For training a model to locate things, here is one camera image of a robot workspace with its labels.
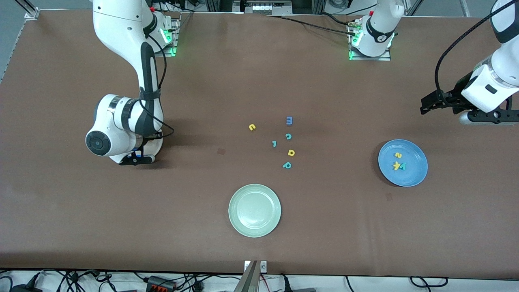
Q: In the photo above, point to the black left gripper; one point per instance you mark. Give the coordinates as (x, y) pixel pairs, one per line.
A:
(453, 97)

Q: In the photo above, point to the yellow letter k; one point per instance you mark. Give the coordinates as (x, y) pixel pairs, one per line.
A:
(395, 166)

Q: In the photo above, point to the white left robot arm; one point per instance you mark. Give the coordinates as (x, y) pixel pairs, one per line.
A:
(379, 28)

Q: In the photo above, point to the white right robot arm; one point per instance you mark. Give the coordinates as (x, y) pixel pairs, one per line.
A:
(121, 36)

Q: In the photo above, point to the blue round plate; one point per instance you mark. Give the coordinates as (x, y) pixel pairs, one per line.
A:
(411, 176)

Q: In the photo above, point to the pale green round plate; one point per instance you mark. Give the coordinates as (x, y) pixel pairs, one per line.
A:
(254, 210)

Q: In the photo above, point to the teal letter p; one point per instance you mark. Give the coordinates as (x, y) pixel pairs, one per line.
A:
(287, 165)

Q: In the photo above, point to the black red power strip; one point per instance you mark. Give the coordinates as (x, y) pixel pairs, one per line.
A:
(160, 283)

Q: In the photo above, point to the silver connector box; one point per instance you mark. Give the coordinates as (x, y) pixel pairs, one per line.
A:
(265, 8)

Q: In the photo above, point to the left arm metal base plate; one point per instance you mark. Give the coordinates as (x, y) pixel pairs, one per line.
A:
(371, 58)

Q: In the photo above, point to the white metal bracket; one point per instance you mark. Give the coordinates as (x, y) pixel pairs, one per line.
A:
(263, 266)

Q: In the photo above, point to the grey metal camera post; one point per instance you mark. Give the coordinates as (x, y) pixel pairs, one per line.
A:
(248, 280)

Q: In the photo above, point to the aluminium frame corner profile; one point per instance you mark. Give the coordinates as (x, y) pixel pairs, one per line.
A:
(31, 13)

